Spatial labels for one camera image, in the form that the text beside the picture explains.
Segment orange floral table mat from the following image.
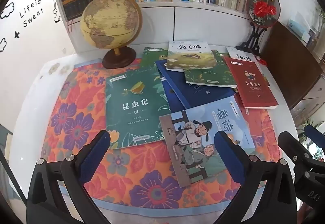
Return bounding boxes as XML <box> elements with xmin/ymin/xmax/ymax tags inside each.
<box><xmin>42</xmin><ymin>58</ymin><xmax>281</xmax><ymax>208</ymax></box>

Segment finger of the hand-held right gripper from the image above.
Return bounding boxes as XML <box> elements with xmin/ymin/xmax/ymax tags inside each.
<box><xmin>277</xmin><ymin>131</ymin><xmax>317</xmax><ymax>182</ymax></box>
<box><xmin>304</xmin><ymin>124</ymin><xmax>325</xmax><ymax>163</ymax></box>

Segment antique yellow globe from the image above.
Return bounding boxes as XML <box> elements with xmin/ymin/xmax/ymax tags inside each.
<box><xmin>81</xmin><ymin>0</ymin><xmax>143</xmax><ymax>69</ymax></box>

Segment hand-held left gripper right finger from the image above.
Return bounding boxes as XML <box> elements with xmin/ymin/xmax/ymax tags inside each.
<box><xmin>214</xmin><ymin>130</ymin><xmax>297</xmax><ymax>224</ymax></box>

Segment left hand-held gripper cable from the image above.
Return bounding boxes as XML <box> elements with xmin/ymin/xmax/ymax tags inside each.
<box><xmin>0</xmin><ymin>149</ymin><xmax>29</xmax><ymax>205</ymax></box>

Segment pale book with brown animal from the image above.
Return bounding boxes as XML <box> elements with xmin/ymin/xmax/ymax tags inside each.
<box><xmin>226</xmin><ymin>46</ymin><xmax>257</xmax><ymax>63</ymax></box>

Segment green book with yellow insect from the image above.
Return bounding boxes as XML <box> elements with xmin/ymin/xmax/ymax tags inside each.
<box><xmin>105</xmin><ymin>71</ymin><xmax>171</xmax><ymax>149</ymax></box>

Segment light blue book with two men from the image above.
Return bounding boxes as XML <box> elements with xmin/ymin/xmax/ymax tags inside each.
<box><xmin>159</xmin><ymin>97</ymin><xmax>256</xmax><ymax>188</ymax></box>

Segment blue book with bear rider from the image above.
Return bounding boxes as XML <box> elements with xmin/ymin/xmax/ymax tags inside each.
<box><xmin>159</xmin><ymin>61</ymin><xmax>237</xmax><ymax>111</ymax></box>

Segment dark red book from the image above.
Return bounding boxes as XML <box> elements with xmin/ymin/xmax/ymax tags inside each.
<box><xmin>223</xmin><ymin>56</ymin><xmax>279</xmax><ymax>110</ymax></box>

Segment light blue box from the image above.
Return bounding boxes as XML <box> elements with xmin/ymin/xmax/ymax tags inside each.
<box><xmin>287</xmin><ymin>19</ymin><xmax>311</xmax><ymax>39</ymax></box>

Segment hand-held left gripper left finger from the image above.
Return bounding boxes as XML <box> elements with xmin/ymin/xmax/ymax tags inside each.
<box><xmin>27</xmin><ymin>129</ymin><xmax>112</xmax><ymax>224</ymax></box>

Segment round red flower fan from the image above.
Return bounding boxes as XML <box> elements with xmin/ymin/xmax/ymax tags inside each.
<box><xmin>246</xmin><ymin>0</ymin><xmax>281</xmax><ymax>34</ymax></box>

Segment brown wooden cabinet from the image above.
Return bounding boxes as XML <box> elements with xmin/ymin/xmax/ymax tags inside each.
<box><xmin>260</xmin><ymin>21</ymin><xmax>325</xmax><ymax>110</ymax></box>

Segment pale book with meadow picture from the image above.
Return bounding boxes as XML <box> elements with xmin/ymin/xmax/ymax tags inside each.
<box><xmin>166</xmin><ymin>40</ymin><xmax>217</xmax><ymax>72</ymax></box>

